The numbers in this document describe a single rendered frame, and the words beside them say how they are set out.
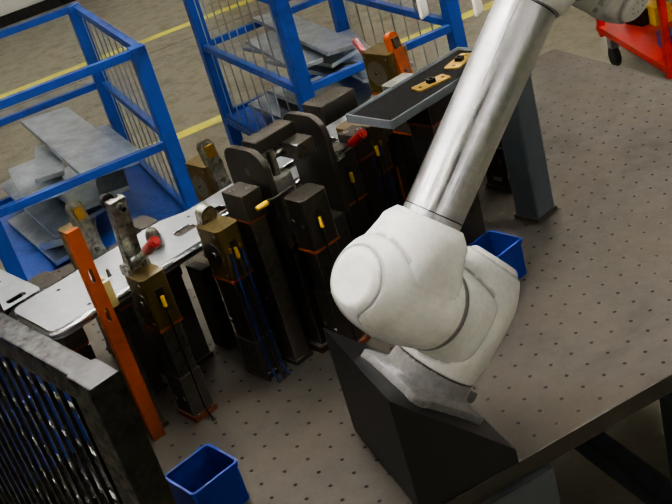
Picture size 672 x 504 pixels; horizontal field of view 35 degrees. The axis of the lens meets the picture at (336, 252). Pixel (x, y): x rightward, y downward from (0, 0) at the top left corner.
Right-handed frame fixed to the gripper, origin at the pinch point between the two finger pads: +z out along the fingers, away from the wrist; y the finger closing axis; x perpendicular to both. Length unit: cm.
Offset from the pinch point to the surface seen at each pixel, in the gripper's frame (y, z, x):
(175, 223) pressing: 50, 28, 51
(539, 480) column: -41, 63, 70
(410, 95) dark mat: 2.9, 11.7, 18.0
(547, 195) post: -8, 53, -13
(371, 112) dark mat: 7.7, 11.7, 26.4
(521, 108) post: -6.9, 28.0, -10.2
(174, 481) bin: 16, 51, 101
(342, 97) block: 44, 26, -11
